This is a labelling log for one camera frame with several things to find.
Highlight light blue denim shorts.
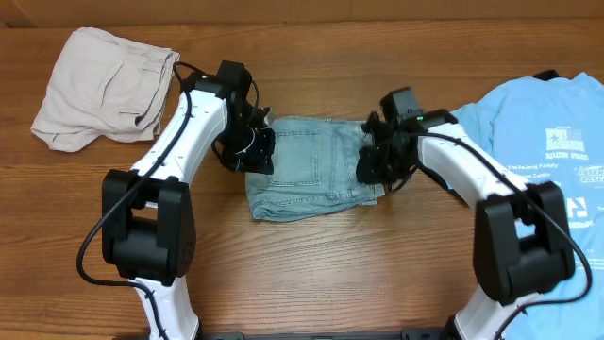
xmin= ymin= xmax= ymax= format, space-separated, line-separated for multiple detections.
xmin=245 ymin=117 xmax=385 ymax=222

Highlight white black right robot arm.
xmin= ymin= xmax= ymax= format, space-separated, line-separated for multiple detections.
xmin=356 ymin=87 xmax=576 ymax=339

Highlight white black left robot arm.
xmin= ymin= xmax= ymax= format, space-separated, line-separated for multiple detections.
xmin=98 ymin=60 xmax=276 ymax=339

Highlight light blue printed t-shirt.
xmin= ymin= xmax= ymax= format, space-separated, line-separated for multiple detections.
xmin=453 ymin=73 xmax=603 ymax=339

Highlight folded beige shorts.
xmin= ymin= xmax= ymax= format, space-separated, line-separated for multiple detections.
xmin=31 ymin=27 xmax=180 ymax=152

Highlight black garment under t-shirt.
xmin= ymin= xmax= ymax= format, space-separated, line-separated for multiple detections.
xmin=417 ymin=69 xmax=561 ymax=195

